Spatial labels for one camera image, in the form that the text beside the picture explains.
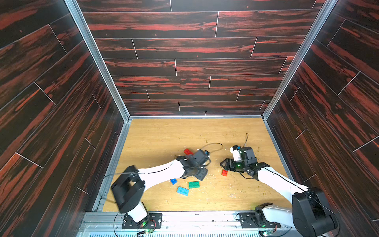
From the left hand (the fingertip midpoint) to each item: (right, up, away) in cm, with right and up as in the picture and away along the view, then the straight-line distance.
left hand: (202, 171), depth 84 cm
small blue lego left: (-17, -7, +2) cm, 18 cm away
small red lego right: (+14, -2, +5) cm, 15 cm away
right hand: (+15, +4, +6) cm, 17 cm away
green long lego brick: (-5, -8, 0) cm, 9 cm away
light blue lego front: (-11, -11, -2) cm, 16 cm away
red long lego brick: (-8, +10, +10) cm, 16 cm away
